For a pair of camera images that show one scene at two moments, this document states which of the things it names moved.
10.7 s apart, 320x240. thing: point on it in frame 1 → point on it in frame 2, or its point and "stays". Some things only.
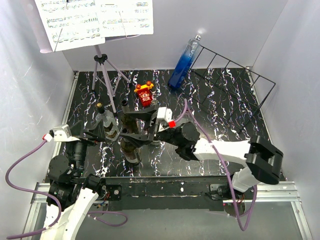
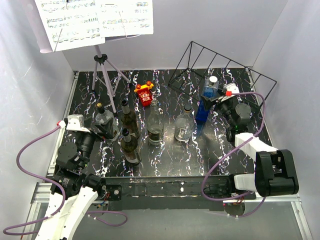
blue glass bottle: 182,68 → 210,87
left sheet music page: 70,24 stays
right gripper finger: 138,140 → 208,103
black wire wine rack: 232,91 stays
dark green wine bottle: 129,124 stays
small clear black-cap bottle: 110,126 stays
